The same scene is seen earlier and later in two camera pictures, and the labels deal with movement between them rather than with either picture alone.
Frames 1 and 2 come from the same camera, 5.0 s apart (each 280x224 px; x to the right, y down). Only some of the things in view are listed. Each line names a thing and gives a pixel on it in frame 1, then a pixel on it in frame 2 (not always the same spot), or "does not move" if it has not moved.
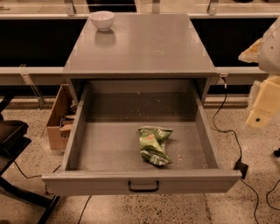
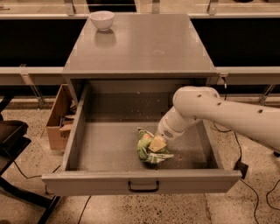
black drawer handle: x=156 y=190 does not move
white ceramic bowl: x=101 y=19 does not move
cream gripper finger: x=251 y=54 to x=157 y=143
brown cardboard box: x=62 y=119 does not move
